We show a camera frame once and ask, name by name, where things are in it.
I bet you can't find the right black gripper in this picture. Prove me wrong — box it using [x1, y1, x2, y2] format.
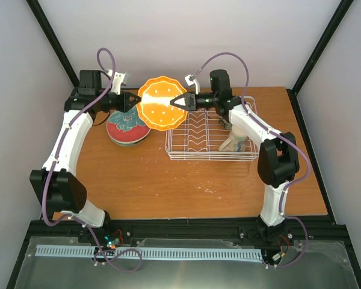
[169, 92, 217, 113]

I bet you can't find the orange dotted plate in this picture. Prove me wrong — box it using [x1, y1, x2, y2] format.
[137, 76, 188, 131]

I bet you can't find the mint green floral bowl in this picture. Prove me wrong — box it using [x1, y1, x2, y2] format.
[219, 117, 232, 130]

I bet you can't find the cream dragon mug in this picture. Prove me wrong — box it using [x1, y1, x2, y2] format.
[218, 125, 248, 152]

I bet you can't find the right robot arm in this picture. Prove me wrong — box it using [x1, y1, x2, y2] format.
[170, 69, 300, 227]

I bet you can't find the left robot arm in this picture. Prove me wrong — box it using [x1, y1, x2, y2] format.
[29, 69, 141, 243]

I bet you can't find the red teal patterned plate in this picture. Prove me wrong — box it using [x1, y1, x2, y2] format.
[106, 107, 151, 135]

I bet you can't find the white bottom plate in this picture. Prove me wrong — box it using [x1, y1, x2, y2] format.
[108, 132, 149, 147]

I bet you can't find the metal front panel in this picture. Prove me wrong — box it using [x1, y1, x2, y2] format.
[8, 237, 361, 288]

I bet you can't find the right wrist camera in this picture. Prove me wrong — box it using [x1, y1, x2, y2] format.
[185, 74, 200, 94]

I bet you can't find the white wire dish rack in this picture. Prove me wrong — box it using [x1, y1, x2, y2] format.
[165, 100, 259, 161]

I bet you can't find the left black frame post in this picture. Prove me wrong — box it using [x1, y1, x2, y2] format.
[26, 0, 79, 87]

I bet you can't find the black frame post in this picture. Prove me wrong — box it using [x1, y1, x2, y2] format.
[26, 0, 79, 87]
[291, 0, 355, 94]

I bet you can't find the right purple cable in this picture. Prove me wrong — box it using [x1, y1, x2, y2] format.
[192, 52, 313, 269]

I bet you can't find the purple cable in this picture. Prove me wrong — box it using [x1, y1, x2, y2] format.
[192, 52, 313, 269]
[40, 47, 144, 273]

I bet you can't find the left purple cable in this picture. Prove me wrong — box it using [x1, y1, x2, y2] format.
[40, 47, 144, 273]

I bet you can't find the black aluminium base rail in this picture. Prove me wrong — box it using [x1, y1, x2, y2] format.
[26, 218, 348, 250]

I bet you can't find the light blue cable duct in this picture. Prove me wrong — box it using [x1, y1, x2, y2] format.
[34, 244, 262, 263]

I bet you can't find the right black frame post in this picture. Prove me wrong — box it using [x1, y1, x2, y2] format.
[291, 0, 355, 94]

